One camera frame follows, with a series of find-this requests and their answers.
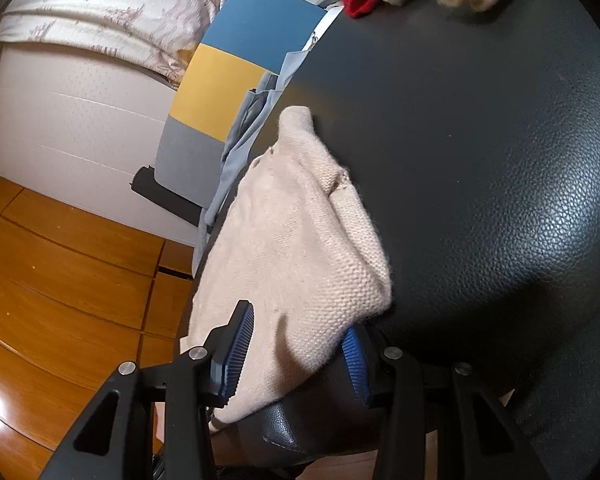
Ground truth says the beige knit sweater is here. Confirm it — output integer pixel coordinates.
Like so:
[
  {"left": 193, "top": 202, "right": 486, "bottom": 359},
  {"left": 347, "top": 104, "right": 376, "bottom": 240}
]
[{"left": 181, "top": 106, "right": 391, "bottom": 432}]

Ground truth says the black rolled mat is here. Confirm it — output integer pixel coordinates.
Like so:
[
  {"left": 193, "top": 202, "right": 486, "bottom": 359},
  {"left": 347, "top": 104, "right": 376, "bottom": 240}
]
[{"left": 131, "top": 166, "right": 201, "bottom": 226}]

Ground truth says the light blue grey garment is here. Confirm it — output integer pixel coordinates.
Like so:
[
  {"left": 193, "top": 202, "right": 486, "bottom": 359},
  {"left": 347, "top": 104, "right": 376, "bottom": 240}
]
[{"left": 192, "top": 50, "right": 309, "bottom": 274}]

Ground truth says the grey yellow blue chair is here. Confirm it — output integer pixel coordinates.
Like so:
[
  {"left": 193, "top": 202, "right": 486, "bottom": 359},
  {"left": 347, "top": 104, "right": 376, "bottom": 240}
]
[{"left": 155, "top": 0, "right": 326, "bottom": 209}]

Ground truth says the floral pink curtain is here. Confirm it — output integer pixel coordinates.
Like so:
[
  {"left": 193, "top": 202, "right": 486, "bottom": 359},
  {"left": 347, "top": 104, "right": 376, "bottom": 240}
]
[{"left": 0, "top": 0, "right": 226, "bottom": 84}]

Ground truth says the wooden cabinet wall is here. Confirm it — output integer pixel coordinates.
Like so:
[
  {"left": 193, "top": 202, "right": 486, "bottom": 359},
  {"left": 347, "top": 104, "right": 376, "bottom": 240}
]
[{"left": 0, "top": 177, "right": 194, "bottom": 479}]

